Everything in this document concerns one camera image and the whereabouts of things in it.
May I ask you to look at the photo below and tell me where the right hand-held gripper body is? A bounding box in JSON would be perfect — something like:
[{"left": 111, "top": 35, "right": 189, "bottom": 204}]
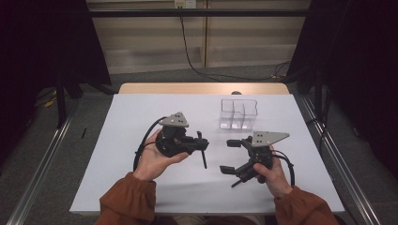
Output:
[{"left": 234, "top": 130, "right": 291, "bottom": 184}]

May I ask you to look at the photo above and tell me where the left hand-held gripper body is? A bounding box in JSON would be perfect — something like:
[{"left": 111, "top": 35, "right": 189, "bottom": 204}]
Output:
[{"left": 155, "top": 112, "right": 196, "bottom": 158}]

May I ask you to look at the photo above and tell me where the clear plastic organizer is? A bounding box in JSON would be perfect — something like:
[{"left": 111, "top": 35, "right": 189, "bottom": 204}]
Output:
[{"left": 219, "top": 98, "right": 259, "bottom": 131}]

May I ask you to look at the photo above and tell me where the person's right hand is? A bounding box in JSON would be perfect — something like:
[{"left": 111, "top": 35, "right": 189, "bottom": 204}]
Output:
[{"left": 253, "top": 155, "right": 294, "bottom": 199}]

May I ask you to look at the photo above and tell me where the person's left hand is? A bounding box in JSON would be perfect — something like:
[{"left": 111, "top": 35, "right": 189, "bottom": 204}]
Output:
[{"left": 131, "top": 128, "right": 191, "bottom": 182}]

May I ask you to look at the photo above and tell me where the white table board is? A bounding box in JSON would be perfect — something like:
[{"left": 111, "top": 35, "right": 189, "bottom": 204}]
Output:
[{"left": 69, "top": 93, "right": 345, "bottom": 215}]

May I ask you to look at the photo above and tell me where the wooden table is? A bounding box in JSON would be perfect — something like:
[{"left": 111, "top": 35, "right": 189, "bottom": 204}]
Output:
[{"left": 117, "top": 82, "right": 290, "bottom": 96}]

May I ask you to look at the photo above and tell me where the black stand pole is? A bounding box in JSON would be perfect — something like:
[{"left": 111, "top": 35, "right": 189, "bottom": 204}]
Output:
[
  {"left": 314, "top": 68, "right": 325, "bottom": 121},
  {"left": 54, "top": 71, "right": 69, "bottom": 129}
]

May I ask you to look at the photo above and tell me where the yellow floor item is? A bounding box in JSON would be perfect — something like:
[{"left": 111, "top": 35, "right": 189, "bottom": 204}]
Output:
[{"left": 43, "top": 97, "right": 59, "bottom": 109}]

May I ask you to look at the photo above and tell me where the black horizontal metal bar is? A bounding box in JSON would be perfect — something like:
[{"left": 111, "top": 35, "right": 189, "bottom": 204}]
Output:
[{"left": 88, "top": 8, "right": 311, "bottom": 18}]

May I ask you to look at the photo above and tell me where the dark curtain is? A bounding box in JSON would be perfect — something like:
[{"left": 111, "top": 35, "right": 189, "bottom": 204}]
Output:
[
  {"left": 0, "top": 0, "right": 112, "bottom": 163},
  {"left": 287, "top": 0, "right": 398, "bottom": 179}
]

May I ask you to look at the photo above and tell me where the left hand-held gripper cable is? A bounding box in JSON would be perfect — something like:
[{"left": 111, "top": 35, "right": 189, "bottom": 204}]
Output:
[{"left": 132, "top": 116, "right": 168, "bottom": 173}]

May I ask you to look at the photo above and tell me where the hand-held gripper cable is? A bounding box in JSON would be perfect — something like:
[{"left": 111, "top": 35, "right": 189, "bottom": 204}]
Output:
[
  {"left": 271, "top": 149, "right": 296, "bottom": 188},
  {"left": 132, "top": 116, "right": 168, "bottom": 173}
]

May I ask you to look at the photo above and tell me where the right hand-held gripper cable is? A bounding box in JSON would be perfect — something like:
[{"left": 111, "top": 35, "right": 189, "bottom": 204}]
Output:
[{"left": 271, "top": 149, "right": 296, "bottom": 188}]

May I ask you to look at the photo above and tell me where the black cable beside table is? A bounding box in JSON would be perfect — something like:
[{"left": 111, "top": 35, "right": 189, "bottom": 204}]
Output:
[{"left": 305, "top": 90, "right": 332, "bottom": 151}]

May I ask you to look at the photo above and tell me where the black wall cable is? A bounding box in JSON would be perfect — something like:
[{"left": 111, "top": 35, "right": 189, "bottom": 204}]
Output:
[{"left": 179, "top": 15, "right": 292, "bottom": 83}]

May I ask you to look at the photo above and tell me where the aluminium rail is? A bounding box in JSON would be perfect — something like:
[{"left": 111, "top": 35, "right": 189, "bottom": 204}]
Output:
[
  {"left": 6, "top": 99, "right": 81, "bottom": 225},
  {"left": 299, "top": 95, "right": 381, "bottom": 225}
]

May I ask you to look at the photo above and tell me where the white wall socket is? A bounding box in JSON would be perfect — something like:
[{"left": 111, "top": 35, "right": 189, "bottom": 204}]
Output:
[{"left": 174, "top": 0, "right": 197, "bottom": 9}]

